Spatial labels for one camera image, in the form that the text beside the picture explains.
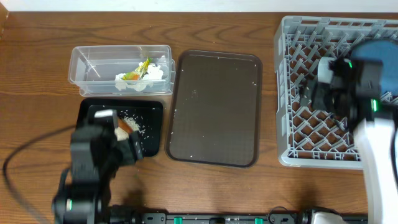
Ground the spilled white rice pile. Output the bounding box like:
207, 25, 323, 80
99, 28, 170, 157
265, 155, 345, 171
114, 109, 148, 141

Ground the colourful snack wrapper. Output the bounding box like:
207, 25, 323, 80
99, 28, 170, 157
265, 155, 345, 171
122, 58, 152, 80

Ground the dark brown serving tray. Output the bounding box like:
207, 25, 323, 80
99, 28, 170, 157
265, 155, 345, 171
165, 50, 262, 168

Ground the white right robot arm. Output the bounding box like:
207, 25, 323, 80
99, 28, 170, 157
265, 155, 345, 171
300, 57, 397, 223

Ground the white paper napkin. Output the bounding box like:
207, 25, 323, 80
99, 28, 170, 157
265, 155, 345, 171
114, 63, 164, 91

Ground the grey dishwasher rack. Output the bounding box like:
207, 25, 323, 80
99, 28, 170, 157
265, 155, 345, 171
274, 16, 397, 170

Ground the black tray bin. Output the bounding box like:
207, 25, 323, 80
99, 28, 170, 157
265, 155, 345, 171
76, 98, 163, 157

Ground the light blue rice bowl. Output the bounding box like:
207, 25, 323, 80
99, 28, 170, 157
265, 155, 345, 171
317, 57, 336, 84

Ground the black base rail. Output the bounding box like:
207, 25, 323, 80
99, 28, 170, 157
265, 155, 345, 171
104, 205, 368, 224

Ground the orange carrot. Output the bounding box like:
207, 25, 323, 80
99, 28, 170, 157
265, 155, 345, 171
118, 119, 134, 134

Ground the dark blue plate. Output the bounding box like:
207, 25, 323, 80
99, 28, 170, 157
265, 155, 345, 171
350, 39, 397, 96

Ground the clear plastic waste bin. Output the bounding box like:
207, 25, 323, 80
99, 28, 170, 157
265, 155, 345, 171
68, 45, 175, 97

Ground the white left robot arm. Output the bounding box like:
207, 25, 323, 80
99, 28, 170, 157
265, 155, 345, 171
52, 131, 144, 223

